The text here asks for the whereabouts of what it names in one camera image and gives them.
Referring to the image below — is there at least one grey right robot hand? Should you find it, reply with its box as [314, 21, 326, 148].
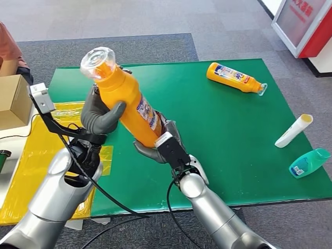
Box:
[134, 112, 187, 164]

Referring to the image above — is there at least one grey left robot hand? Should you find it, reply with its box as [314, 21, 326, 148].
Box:
[80, 66, 133, 136]

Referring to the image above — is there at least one orange bottle with clear cap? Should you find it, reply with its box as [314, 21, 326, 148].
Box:
[206, 62, 268, 97]
[79, 46, 164, 148]

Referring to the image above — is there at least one white tube bottle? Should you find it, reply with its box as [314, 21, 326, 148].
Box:
[275, 114, 314, 149]

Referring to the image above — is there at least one teal plastic bottle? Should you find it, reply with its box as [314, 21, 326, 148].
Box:
[288, 148, 331, 179]

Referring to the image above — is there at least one green table mat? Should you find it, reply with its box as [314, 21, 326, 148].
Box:
[48, 58, 332, 218]

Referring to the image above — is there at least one yellow plastic sheet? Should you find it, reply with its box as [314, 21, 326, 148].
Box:
[0, 101, 114, 226]

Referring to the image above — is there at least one brown cardboard box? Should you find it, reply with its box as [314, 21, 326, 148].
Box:
[0, 60, 33, 131]

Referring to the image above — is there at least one dark green cylinder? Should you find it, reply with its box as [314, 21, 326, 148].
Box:
[0, 150, 12, 174]

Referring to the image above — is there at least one person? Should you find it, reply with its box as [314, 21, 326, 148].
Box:
[0, 21, 34, 86]

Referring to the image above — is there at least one red and white cabinet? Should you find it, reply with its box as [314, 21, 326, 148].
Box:
[271, 0, 332, 75]

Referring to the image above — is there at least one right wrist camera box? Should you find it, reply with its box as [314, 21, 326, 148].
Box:
[155, 131, 192, 171]

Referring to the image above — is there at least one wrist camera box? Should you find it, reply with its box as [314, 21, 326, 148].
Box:
[155, 131, 192, 171]
[28, 82, 56, 115]

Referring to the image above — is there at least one black camera bracket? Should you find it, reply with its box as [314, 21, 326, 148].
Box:
[41, 109, 107, 146]

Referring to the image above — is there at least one black cable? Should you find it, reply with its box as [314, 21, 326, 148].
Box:
[167, 176, 203, 249]
[58, 134, 150, 249]

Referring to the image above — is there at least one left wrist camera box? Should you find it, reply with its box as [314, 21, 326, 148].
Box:
[28, 82, 56, 115]

